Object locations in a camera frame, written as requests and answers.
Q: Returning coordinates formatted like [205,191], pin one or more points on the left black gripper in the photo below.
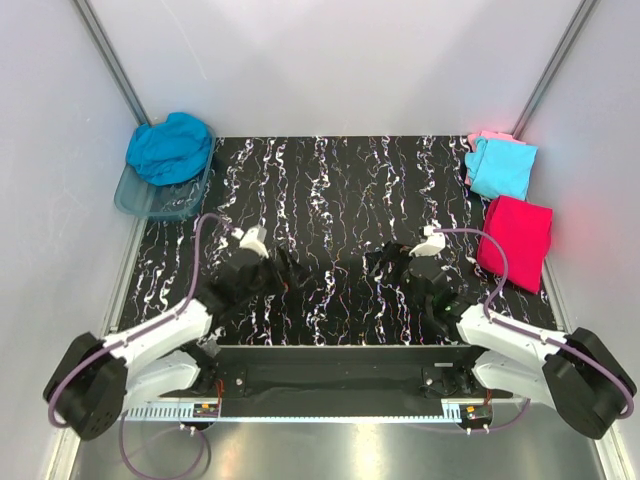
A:
[292,270]

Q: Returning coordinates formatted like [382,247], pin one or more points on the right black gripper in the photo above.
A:
[376,260]

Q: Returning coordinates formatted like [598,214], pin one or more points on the blue t shirt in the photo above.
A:
[171,152]

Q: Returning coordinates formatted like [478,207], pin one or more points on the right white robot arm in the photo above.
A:
[574,374]

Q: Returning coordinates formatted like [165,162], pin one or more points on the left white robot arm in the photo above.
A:
[98,379]

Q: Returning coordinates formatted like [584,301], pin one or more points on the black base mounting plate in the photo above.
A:
[362,378]

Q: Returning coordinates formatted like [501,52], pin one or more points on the red folded shirt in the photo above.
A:
[523,231]

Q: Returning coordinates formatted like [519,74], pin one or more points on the light blue folded shirt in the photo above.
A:
[500,168]

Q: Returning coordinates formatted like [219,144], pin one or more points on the pink folded shirt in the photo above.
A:
[489,135]

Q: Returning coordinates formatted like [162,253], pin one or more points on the teal plastic bin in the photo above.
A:
[134,196]

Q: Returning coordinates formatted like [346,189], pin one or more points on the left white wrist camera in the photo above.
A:
[252,239]

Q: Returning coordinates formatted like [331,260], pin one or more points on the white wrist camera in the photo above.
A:
[252,239]
[433,242]

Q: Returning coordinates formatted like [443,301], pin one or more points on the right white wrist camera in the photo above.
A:
[433,242]

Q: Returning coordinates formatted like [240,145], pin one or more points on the white slotted cable duct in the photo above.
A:
[208,412]

